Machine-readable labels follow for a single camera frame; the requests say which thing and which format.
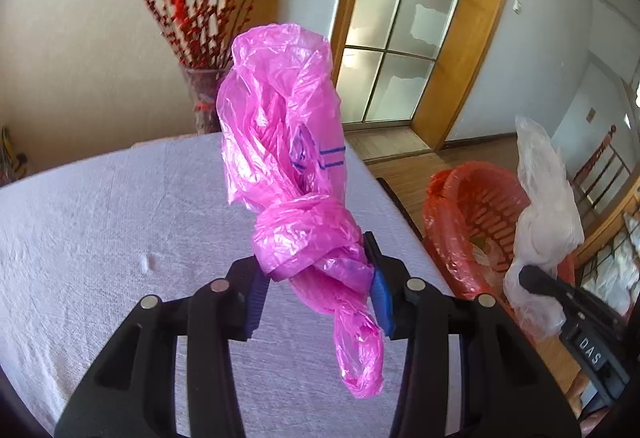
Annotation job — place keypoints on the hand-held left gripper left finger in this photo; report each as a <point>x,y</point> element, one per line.
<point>257,305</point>

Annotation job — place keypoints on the frosted glass door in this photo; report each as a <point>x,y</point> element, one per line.
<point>400,18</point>

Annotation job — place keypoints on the brown wall plate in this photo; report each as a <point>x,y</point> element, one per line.
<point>591,114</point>

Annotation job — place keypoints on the white tablecloth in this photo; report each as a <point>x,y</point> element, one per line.
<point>110,238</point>

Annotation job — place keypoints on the wooden door frame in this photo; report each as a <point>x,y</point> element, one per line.
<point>470,83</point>

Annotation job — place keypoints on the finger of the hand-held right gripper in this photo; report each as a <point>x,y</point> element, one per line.
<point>542,283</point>

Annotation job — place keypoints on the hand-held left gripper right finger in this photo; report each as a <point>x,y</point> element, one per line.
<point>380,300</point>

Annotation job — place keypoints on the glass vase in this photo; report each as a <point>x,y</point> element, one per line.
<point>202,98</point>

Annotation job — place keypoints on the person's right forearm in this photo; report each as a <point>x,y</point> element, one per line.
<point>580,393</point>

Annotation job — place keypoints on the clear plastic bag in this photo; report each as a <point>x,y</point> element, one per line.
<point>542,218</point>

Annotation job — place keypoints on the pink plastic bag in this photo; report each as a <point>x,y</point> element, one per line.
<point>295,168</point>

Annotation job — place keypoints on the wooden railing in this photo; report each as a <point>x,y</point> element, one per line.
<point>610,223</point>

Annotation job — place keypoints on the red plastic basket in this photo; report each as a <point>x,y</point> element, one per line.
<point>480,213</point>

